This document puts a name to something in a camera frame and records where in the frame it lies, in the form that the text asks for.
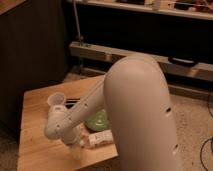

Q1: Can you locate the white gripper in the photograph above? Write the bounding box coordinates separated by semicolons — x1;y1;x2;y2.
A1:
62;130;82;160

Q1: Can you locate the white plastic bottle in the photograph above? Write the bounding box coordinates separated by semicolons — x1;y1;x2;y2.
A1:
80;130;114;149

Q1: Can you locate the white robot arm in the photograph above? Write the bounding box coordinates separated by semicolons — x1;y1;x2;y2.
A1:
44;53;183;171

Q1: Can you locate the green bowl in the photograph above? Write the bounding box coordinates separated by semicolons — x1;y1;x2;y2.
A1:
84;110;110;132

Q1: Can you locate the wooden table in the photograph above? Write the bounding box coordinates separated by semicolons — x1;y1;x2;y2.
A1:
17;76;119;171

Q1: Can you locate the clear plastic cup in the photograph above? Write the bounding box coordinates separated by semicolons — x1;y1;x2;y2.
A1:
47;92;66;106

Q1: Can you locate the white shelf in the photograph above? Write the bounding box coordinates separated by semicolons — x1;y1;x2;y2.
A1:
67;0;213;21

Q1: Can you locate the grey metal rail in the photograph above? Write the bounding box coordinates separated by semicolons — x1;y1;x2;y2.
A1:
69;41;213;82

